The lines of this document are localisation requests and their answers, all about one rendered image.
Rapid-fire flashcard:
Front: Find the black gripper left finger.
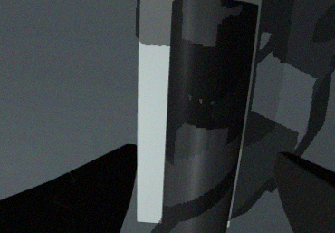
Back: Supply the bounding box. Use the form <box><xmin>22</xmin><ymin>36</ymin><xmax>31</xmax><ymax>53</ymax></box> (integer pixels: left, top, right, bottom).
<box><xmin>0</xmin><ymin>144</ymin><xmax>138</xmax><ymax>233</ymax></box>

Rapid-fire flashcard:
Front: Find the dark grey mat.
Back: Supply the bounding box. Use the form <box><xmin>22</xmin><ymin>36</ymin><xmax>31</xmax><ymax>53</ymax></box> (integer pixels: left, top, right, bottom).
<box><xmin>0</xmin><ymin>0</ymin><xmax>335</xmax><ymax>233</ymax></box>

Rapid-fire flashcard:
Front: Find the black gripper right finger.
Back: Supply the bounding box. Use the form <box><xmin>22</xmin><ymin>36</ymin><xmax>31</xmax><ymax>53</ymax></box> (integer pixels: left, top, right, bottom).
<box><xmin>273</xmin><ymin>152</ymin><xmax>335</xmax><ymax>233</ymax></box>

